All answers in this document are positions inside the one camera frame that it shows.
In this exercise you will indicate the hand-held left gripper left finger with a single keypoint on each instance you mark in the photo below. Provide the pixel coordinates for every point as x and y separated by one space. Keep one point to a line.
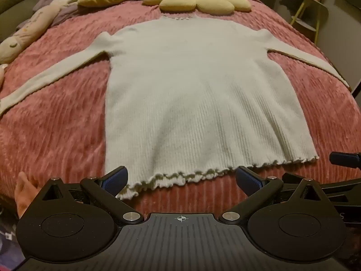
117 179

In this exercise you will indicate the pink ribbed blanket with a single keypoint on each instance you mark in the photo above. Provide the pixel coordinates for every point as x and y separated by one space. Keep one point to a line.
56 124

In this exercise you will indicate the small pink soft object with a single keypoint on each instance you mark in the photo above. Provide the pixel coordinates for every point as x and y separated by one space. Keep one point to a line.
24 194

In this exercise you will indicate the white ribbed knit sweater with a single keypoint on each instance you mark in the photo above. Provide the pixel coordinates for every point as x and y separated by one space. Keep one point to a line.
191 90

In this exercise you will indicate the yellow side table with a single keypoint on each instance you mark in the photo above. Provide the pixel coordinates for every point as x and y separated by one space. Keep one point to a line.
311 11

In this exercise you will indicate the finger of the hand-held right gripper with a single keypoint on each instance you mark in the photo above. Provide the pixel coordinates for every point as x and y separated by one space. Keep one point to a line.
335 185
344 158

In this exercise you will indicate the long pink plush toy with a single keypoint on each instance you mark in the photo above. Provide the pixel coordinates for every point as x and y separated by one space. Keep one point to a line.
31 25

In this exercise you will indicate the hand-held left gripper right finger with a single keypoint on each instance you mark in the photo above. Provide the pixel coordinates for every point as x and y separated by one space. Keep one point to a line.
248 182

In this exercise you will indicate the black object beside table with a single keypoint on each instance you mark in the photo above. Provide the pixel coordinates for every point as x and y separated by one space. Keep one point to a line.
290 4

